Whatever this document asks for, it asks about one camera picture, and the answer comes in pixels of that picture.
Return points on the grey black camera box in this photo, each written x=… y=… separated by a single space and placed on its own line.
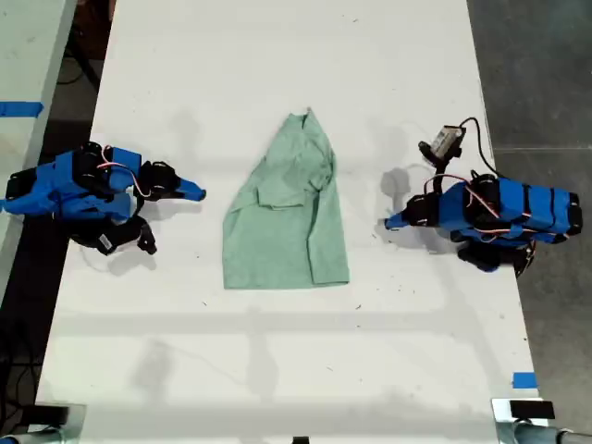
x=444 y=141

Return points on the white side table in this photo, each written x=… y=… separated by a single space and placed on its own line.
x=28 y=46

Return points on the metal table clamp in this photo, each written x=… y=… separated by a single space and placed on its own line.
x=74 y=421
x=501 y=416

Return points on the short blue tape piece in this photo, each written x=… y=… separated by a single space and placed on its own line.
x=525 y=380

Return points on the long blue tape strip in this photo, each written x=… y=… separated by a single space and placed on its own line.
x=20 y=108

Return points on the small black clip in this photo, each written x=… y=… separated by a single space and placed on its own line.
x=300 y=440

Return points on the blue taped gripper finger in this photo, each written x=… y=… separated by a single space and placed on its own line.
x=398 y=217
x=398 y=226
x=192 y=186
x=194 y=196

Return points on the black camera box white label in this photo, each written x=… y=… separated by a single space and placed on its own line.
x=113 y=238

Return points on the pale green T-shirt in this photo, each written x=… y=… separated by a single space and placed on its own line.
x=277 y=231

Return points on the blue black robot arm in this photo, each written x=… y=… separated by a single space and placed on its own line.
x=532 y=208
x=60 y=185

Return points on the black camera stalk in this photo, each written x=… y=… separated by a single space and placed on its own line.
x=437 y=178

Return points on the grey metal tube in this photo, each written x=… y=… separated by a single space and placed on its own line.
x=546 y=435

